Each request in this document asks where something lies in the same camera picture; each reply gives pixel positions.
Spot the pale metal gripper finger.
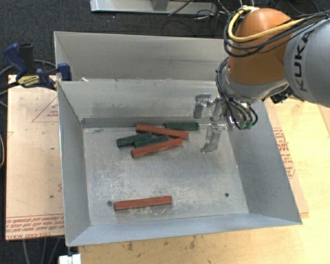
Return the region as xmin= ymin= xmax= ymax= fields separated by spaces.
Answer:
xmin=212 ymin=129 xmax=223 ymax=151
xmin=200 ymin=125 xmax=215 ymax=154

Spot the dark green flat block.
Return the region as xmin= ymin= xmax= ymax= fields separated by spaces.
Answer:
xmin=116 ymin=131 xmax=153 ymax=149
xmin=163 ymin=122 xmax=200 ymax=132
xmin=134 ymin=135 xmax=171 ymax=149

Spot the red-brown flat block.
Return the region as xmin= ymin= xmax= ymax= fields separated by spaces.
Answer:
xmin=135 ymin=123 xmax=189 ymax=141
xmin=130 ymin=137 xmax=184 ymax=160
xmin=113 ymin=195 xmax=173 ymax=212

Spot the grey metal bin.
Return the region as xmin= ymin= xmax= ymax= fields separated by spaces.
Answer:
xmin=53 ymin=31 xmax=303 ymax=248

